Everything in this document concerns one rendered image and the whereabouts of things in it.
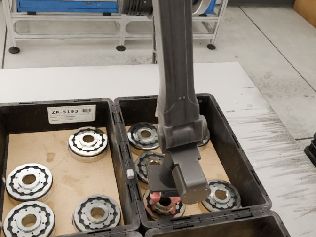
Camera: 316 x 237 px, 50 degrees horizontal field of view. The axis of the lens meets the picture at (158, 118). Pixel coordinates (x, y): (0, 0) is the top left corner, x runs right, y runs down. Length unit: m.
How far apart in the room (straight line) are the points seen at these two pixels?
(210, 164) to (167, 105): 0.45
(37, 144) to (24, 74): 0.51
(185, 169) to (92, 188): 0.33
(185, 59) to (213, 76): 1.02
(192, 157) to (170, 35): 0.24
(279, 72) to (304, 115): 0.55
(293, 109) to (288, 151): 1.47
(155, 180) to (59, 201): 0.25
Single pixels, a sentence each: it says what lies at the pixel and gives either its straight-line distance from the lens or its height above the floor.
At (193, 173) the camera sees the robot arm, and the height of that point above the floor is 1.08.
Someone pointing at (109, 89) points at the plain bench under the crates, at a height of 0.70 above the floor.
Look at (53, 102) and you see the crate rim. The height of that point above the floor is 0.93.
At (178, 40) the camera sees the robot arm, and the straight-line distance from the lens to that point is 0.48.
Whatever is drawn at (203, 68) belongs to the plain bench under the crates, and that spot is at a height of 0.70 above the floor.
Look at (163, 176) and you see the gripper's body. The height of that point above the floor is 0.99.
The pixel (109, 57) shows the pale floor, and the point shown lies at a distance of 2.78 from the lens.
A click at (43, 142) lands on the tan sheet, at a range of 0.96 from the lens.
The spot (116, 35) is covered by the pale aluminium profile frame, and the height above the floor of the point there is 0.14.
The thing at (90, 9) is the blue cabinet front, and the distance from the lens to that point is 2.70.
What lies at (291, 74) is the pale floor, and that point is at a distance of 3.17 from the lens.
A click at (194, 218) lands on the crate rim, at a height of 0.93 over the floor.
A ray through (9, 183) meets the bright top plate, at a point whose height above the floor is 0.86.
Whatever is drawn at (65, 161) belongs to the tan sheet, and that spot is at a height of 0.83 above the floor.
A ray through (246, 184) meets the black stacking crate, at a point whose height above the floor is 0.89.
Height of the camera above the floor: 1.54
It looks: 43 degrees down
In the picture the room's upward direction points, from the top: 11 degrees clockwise
